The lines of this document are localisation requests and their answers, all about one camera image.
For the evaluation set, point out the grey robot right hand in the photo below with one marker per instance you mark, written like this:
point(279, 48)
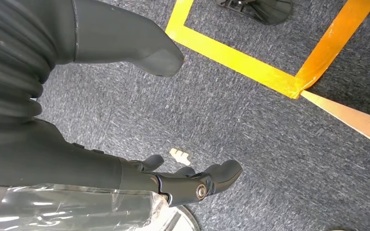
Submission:
point(60, 162)

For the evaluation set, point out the clear plastic wrap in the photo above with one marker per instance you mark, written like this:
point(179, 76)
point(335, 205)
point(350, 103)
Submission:
point(60, 210)

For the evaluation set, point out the small white floor scrap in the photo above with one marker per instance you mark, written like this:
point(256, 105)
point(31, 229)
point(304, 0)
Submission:
point(180, 157)

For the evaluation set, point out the round grey base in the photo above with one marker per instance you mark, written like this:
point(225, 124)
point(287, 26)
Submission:
point(185, 221)

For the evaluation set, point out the yellow floor tape square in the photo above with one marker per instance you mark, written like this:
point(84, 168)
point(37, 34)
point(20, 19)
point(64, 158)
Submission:
point(236, 62)

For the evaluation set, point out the black plastic base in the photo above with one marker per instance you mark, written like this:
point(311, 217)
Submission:
point(268, 11)

